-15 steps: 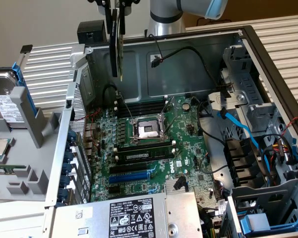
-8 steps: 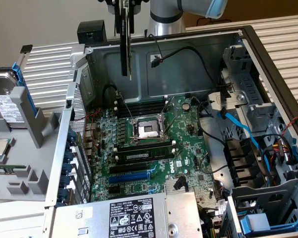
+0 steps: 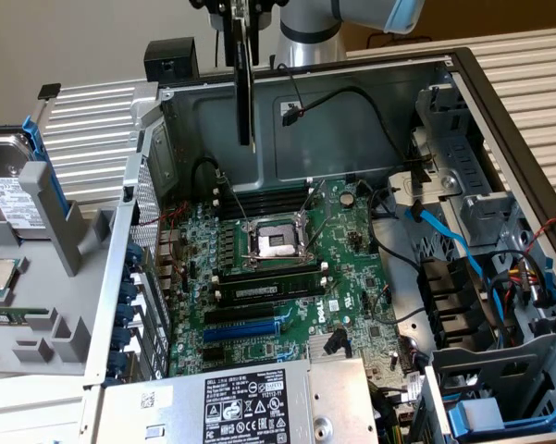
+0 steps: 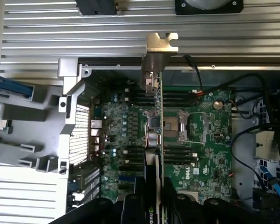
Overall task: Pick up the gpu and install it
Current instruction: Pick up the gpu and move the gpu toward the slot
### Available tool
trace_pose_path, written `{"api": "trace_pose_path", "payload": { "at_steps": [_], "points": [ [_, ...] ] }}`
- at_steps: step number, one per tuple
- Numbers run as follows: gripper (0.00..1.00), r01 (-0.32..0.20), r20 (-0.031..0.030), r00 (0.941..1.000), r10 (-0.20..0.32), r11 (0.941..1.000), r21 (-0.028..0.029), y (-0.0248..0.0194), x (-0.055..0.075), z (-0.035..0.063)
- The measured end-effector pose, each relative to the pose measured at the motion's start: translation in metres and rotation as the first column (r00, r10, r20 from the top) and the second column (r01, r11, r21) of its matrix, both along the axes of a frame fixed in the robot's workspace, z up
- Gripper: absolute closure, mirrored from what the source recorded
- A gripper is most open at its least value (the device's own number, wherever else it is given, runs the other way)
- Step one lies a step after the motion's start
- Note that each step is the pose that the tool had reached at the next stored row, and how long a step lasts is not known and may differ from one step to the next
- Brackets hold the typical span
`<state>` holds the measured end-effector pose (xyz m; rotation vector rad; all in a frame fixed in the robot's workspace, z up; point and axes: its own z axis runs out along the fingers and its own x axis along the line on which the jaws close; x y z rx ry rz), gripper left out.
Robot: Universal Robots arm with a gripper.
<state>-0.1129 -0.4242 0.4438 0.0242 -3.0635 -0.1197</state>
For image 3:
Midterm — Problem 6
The yellow red black wire bundle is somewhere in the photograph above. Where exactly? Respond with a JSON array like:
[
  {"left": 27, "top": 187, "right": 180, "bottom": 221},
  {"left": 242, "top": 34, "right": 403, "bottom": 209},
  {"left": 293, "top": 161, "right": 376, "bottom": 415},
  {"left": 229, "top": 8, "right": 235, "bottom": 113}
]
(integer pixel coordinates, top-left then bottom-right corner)
[{"left": 485, "top": 249, "right": 554, "bottom": 346}]

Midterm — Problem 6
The green motherboard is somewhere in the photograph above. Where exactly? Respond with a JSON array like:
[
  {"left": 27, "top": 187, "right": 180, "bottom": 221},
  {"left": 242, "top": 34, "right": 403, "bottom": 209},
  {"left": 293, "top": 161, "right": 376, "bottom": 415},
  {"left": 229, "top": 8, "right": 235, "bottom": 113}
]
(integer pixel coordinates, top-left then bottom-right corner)
[{"left": 154, "top": 178, "right": 429, "bottom": 388}]

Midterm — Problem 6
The black power wire with plug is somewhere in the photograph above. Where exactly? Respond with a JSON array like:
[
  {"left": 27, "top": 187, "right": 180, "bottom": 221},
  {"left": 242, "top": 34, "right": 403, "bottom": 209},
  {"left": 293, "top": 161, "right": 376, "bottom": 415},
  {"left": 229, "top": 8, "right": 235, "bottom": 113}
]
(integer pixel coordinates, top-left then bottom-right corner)
[{"left": 276, "top": 63, "right": 434, "bottom": 168}]

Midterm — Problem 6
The black box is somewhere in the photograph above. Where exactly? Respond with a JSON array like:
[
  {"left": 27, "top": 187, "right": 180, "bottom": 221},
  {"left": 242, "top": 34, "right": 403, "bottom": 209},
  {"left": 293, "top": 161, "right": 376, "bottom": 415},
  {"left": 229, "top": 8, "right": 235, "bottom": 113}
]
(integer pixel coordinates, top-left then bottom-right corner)
[{"left": 144, "top": 36, "right": 200, "bottom": 88}]

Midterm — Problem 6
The green graphics card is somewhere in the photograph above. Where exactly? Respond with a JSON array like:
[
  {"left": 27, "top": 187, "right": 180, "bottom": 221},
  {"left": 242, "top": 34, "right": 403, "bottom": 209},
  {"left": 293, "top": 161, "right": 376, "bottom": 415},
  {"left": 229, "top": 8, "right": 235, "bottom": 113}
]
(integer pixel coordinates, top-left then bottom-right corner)
[{"left": 232, "top": 0, "right": 259, "bottom": 154}]

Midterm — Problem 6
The black wire plug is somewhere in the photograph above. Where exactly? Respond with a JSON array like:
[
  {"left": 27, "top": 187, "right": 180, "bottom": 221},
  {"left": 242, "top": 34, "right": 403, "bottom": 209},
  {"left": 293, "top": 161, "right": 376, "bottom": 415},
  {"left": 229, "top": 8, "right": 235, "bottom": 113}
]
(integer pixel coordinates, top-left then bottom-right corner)
[{"left": 325, "top": 325, "right": 353, "bottom": 358}]

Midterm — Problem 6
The grey parts rack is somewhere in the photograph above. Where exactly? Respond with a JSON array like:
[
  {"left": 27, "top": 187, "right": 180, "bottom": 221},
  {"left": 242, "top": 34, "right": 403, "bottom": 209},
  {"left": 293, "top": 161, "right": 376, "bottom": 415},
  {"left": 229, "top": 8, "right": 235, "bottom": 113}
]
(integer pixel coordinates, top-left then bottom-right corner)
[{"left": 0, "top": 161, "right": 121, "bottom": 381}]

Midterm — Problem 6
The red and black twisted wire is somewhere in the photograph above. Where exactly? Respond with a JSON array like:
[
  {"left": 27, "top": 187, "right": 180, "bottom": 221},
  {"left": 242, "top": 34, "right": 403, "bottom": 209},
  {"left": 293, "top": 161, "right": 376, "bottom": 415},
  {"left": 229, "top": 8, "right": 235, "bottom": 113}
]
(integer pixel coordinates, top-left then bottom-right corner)
[{"left": 521, "top": 207, "right": 556, "bottom": 254}]

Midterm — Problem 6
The black motherboard wire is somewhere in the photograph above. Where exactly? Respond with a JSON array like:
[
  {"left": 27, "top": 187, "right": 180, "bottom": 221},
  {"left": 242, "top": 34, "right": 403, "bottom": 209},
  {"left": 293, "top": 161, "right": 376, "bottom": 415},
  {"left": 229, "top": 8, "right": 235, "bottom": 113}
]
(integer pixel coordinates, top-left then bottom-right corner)
[{"left": 366, "top": 179, "right": 427, "bottom": 275}]

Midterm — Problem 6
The black RAM slot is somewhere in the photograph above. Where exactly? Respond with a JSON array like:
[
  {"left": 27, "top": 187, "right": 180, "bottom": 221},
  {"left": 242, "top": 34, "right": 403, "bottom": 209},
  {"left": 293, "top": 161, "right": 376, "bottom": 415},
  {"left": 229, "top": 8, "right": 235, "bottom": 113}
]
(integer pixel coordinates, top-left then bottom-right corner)
[
  {"left": 217, "top": 198, "right": 309, "bottom": 219},
  {"left": 212, "top": 261, "right": 330, "bottom": 284},
  {"left": 221, "top": 185, "right": 312, "bottom": 204}
]

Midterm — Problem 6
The small black bracket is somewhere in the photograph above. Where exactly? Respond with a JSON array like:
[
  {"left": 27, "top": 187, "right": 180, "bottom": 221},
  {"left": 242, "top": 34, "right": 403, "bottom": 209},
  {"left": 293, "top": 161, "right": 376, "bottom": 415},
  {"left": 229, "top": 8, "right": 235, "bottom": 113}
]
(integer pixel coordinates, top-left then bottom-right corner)
[{"left": 36, "top": 82, "right": 62, "bottom": 101}]

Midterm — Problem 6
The thin metal locking lever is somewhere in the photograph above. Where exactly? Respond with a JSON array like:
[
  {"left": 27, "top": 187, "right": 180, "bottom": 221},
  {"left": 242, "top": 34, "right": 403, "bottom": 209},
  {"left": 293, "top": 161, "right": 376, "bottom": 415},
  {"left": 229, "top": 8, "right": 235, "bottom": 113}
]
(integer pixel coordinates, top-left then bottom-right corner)
[
  {"left": 304, "top": 215, "right": 329, "bottom": 255},
  {"left": 216, "top": 171, "right": 252, "bottom": 228}
]

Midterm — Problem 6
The blue SATA wire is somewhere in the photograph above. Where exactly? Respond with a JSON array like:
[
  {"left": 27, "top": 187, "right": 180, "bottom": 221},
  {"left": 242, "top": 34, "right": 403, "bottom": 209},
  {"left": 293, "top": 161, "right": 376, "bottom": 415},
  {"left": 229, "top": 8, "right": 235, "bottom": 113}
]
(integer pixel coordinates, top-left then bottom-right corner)
[{"left": 404, "top": 201, "right": 506, "bottom": 337}]

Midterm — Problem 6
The silver hard disk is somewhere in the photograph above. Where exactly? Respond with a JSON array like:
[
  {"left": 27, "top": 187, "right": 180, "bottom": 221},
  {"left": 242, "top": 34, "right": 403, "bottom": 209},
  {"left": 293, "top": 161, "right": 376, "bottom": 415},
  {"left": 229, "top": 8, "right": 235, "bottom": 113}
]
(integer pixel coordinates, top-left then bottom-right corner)
[{"left": 0, "top": 132, "right": 53, "bottom": 241}]

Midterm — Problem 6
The grey power supply unit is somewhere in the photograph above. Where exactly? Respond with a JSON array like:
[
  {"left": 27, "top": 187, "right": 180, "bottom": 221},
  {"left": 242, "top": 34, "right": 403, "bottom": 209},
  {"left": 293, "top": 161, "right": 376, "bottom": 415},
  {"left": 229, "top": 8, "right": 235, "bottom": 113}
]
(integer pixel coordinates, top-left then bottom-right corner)
[{"left": 92, "top": 356, "right": 381, "bottom": 444}]

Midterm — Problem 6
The CPU socket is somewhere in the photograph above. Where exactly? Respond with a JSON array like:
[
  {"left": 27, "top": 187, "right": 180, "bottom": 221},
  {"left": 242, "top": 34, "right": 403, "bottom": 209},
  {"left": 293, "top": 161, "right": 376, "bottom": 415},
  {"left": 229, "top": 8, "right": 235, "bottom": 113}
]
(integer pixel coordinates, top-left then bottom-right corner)
[{"left": 241, "top": 210, "right": 319, "bottom": 273}]

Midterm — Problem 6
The open PC case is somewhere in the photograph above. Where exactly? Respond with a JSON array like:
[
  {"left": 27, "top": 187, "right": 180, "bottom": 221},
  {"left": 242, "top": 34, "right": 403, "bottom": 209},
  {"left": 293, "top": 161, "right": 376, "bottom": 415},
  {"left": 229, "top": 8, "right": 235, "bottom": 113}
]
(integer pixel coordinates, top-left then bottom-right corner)
[{"left": 80, "top": 45, "right": 556, "bottom": 444}]

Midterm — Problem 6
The thin red wire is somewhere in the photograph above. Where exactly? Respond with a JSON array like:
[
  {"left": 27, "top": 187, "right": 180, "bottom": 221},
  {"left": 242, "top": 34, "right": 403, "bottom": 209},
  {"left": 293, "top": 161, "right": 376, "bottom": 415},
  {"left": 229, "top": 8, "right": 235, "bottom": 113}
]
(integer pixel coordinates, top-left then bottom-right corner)
[{"left": 132, "top": 201, "right": 191, "bottom": 228}]

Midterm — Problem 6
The silver metal disk bay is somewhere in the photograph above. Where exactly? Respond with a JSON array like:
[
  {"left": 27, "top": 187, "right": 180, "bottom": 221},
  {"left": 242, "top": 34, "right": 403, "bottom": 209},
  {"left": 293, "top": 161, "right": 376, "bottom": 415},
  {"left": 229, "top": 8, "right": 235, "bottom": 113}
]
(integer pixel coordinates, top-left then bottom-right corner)
[{"left": 409, "top": 68, "right": 533, "bottom": 249}]

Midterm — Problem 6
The blue expansion slot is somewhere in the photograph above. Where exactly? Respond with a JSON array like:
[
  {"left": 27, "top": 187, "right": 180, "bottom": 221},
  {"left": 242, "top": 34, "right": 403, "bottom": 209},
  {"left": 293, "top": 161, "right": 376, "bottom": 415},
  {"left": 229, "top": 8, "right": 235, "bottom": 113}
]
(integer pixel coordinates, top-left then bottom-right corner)
[{"left": 202, "top": 320, "right": 279, "bottom": 344}]

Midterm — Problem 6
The blue disk caddy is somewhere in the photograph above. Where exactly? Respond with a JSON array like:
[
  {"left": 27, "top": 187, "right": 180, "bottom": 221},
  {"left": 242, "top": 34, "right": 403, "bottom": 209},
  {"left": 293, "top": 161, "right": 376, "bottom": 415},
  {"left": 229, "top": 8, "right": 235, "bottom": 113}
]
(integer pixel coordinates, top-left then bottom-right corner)
[{"left": 446, "top": 397, "right": 556, "bottom": 437}]

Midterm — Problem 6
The silver chipset heatsink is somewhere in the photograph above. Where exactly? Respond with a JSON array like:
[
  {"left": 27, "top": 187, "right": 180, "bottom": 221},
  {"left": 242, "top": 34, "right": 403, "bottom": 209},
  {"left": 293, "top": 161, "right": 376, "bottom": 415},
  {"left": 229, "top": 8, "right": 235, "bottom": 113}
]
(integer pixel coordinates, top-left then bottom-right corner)
[{"left": 307, "top": 331, "right": 352, "bottom": 360}]

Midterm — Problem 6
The grey metal disk bay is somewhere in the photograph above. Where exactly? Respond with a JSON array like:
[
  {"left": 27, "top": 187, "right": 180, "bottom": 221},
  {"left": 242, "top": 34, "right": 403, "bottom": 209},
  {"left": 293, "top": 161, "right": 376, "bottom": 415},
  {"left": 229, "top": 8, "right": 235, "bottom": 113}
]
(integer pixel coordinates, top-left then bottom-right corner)
[{"left": 423, "top": 332, "right": 556, "bottom": 444}]

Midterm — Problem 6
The green RAM stick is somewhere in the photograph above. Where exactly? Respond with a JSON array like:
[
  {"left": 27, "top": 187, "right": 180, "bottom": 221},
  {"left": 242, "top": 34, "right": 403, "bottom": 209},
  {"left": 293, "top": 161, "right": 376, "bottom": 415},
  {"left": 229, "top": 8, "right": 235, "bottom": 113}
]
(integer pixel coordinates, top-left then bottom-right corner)
[{"left": 0, "top": 305, "right": 29, "bottom": 327}]

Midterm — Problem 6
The blue hard disk carrier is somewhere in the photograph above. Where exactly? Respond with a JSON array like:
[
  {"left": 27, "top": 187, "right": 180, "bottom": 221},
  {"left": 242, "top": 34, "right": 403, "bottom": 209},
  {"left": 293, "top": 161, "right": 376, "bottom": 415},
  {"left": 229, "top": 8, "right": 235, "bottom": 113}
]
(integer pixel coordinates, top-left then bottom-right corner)
[{"left": 0, "top": 115, "right": 73, "bottom": 223}]

